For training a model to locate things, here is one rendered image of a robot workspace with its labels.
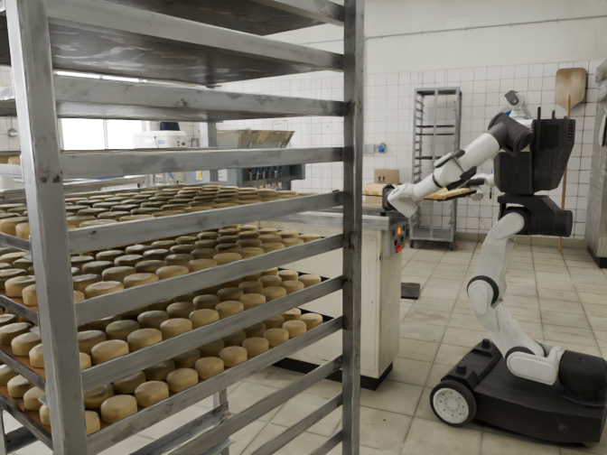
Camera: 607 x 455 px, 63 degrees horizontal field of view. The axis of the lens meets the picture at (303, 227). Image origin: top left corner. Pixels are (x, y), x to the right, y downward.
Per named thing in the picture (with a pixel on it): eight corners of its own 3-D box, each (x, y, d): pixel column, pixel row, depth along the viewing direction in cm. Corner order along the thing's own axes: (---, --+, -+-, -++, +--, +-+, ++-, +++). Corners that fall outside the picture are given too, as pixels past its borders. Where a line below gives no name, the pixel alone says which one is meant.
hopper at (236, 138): (198, 156, 264) (197, 130, 262) (256, 153, 312) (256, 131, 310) (242, 157, 250) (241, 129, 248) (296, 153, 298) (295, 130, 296)
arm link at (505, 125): (503, 160, 191) (528, 140, 193) (505, 144, 184) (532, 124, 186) (480, 144, 198) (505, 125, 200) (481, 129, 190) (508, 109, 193)
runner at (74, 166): (340, 161, 105) (340, 146, 104) (350, 161, 103) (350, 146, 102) (14, 181, 56) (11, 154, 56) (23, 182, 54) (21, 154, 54)
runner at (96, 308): (340, 243, 108) (340, 229, 107) (350, 245, 106) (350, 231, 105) (30, 330, 59) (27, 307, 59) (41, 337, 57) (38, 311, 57)
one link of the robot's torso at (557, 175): (574, 191, 217) (579, 108, 211) (558, 199, 190) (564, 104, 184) (504, 190, 234) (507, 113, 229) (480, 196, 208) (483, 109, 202)
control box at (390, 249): (383, 256, 239) (384, 228, 236) (398, 247, 259) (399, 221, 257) (390, 257, 237) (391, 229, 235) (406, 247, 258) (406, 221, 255)
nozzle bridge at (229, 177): (188, 221, 264) (184, 157, 258) (262, 205, 326) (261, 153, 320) (238, 226, 248) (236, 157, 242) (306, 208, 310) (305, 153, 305)
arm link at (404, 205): (398, 217, 218) (407, 220, 207) (381, 200, 216) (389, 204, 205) (415, 198, 218) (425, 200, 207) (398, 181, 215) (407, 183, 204)
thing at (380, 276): (261, 366, 279) (256, 209, 264) (291, 344, 309) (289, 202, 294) (378, 394, 246) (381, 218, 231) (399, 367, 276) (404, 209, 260)
